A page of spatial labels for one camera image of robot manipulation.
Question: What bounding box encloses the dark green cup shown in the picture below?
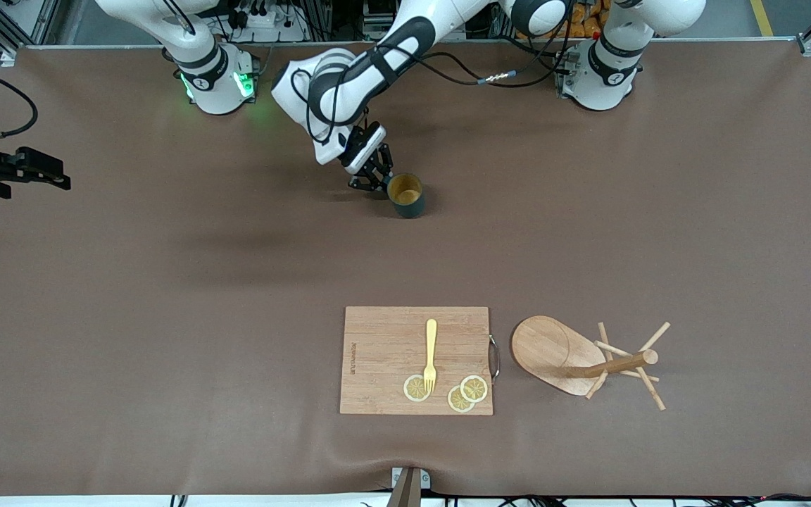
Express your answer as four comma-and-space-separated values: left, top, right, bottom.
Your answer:
386, 173, 426, 219

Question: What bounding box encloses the wooden cup rack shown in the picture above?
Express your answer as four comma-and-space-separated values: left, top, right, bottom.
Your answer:
511, 315, 671, 411

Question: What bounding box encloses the wooden cutting board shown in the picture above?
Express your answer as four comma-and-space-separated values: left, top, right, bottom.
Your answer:
340, 306, 494, 416

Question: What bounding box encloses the yellow wooden fork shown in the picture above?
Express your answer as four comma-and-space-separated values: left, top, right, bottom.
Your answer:
423, 319, 439, 394

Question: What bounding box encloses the white power strip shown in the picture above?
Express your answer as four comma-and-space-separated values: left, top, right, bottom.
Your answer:
233, 6, 308, 43

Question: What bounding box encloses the brown table mat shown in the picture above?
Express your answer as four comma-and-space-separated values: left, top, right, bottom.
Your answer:
0, 39, 811, 497

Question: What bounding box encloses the orange snack bag pile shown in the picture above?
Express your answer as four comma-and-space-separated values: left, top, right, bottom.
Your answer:
515, 0, 607, 39

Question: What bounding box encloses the aluminium frame strut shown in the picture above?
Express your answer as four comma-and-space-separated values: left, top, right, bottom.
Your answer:
0, 0, 61, 49

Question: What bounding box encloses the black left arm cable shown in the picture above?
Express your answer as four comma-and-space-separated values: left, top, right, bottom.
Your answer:
291, 42, 575, 145

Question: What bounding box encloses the black equipment with cables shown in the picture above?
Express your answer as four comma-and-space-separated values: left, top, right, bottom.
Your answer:
363, 0, 406, 42

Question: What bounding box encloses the grey metal bracket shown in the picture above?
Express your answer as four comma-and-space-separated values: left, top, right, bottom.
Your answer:
391, 467, 432, 489

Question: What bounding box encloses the brown tapered post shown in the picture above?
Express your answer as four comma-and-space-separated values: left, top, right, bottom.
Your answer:
386, 468, 422, 507

